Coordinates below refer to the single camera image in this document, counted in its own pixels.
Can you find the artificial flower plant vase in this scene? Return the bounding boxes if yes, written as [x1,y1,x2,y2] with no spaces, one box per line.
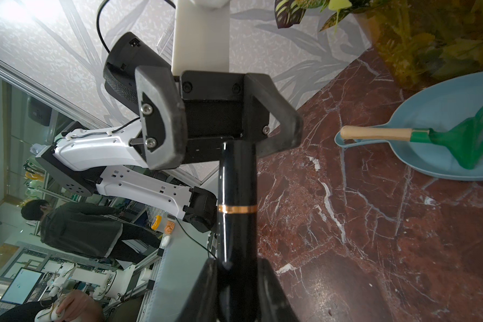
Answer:
[274,1,483,89]

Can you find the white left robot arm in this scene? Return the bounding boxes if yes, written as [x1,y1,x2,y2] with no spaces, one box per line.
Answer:
[36,32,303,232]

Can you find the computer monitor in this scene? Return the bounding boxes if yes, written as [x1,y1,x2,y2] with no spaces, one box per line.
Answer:
[0,268,43,305]

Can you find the operator hand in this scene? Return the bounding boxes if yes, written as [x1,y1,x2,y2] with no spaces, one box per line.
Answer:
[56,290,105,321]

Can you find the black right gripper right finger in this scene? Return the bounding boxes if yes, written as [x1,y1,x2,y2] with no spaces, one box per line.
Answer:
[257,258,299,322]

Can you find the wooden handle green brush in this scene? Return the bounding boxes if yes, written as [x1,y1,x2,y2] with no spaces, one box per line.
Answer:
[340,106,483,170]

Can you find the standing person dark clothes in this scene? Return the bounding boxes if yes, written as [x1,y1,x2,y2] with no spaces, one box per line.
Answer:
[21,199,161,264]

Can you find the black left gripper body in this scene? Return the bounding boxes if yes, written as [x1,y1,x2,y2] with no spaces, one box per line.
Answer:
[180,71,270,163]

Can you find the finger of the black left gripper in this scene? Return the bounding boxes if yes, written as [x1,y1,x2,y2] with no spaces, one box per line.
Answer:
[244,73,303,158]
[135,66,188,170]

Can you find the aluminium front rail frame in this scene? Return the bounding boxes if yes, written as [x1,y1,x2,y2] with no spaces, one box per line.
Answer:
[138,222,211,321]

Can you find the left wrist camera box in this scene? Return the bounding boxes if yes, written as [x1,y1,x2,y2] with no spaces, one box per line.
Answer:
[172,0,230,76]

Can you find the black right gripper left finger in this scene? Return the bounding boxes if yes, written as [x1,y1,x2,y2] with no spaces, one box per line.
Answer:
[177,258,217,322]

